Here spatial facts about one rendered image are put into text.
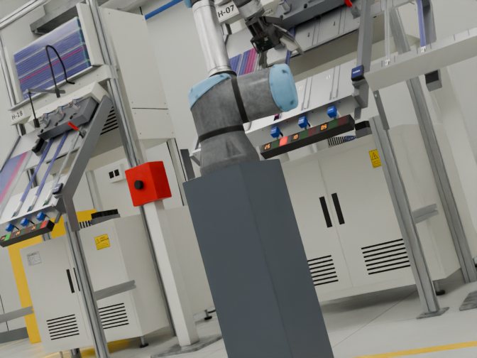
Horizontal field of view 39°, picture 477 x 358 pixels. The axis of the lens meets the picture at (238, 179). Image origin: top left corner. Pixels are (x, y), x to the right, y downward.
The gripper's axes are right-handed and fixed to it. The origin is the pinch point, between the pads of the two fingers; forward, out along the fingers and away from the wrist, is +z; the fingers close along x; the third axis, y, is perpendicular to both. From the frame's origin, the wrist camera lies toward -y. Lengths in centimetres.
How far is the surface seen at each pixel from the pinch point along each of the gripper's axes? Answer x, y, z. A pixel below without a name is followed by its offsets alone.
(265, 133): -16.2, 8.3, 18.1
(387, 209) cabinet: 7, 3, 65
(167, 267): -85, 17, 56
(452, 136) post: 42, 10, 40
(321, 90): 5.6, -1.6, 14.5
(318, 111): 5.7, 8.6, 17.0
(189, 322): -83, 28, 78
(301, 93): -2.6, -4.0, 13.8
